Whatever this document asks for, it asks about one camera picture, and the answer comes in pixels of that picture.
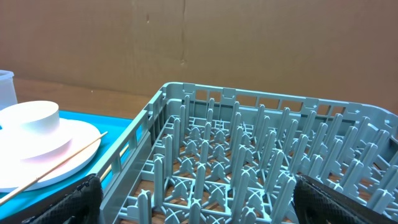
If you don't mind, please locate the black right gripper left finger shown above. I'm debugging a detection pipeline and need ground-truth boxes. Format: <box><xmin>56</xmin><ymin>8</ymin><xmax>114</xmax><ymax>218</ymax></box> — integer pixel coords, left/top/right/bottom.
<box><xmin>22</xmin><ymin>175</ymin><xmax>103</xmax><ymax>224</ymax></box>

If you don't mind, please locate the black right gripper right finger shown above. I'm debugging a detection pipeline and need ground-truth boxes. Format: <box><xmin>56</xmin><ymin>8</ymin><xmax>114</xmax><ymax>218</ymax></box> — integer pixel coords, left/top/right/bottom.
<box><xmin>292</xmin><ymin>175</ymin><xmax>395</xmax><ymax>224</ymax></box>

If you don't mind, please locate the wooden chopstick on tray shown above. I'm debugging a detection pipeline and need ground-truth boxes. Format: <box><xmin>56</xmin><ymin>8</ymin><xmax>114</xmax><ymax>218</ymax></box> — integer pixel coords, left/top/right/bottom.
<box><xmin>100</xmin><ymin>144</ymin><xmax>129</xmax><ymax>182</ymax></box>

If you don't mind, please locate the teal plastic tray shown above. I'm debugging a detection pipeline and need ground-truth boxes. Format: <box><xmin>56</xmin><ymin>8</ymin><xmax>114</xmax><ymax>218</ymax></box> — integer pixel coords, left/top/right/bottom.
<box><xmin>1</xmin><ymin>111</ymin><xmax>132</xmax><ymax>220</ymax></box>

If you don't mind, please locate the wooden chopstick on plate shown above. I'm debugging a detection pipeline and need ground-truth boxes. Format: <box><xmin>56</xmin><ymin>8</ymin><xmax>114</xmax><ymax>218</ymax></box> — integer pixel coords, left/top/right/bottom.
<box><xmin>1</xmin><ymin>131</ymin><xmax>108</xmax><ymax>205</ymax></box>

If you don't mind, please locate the large white plate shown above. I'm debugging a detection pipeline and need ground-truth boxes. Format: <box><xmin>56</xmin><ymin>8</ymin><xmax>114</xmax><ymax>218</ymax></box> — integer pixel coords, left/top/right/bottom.
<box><xmin>1</xmin><ymin>118</ymin><xmax>100</xmax><ymax>193</ymax></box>

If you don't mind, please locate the white cup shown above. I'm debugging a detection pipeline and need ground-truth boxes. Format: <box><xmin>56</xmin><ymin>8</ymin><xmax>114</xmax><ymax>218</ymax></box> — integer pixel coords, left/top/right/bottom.
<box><xmin>1</xmin><ymin>101</ymin><xmax>60</xmax><ymax>135</ymax></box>

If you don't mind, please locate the grey dish rack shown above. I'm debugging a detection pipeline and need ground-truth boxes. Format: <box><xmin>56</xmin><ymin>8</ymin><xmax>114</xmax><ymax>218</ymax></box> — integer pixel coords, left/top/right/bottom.
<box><xmin>92</xmin><ymin>82</ymin><xmax>397</xmax><ymax>223</ymax></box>

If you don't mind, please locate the clear plastic bin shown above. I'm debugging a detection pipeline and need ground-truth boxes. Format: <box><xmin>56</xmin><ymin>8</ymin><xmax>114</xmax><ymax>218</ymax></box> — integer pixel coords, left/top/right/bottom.
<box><xmin>0</xmin><ymin>70</ymin><xmax>17</xmax><ymax>110</ymax></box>

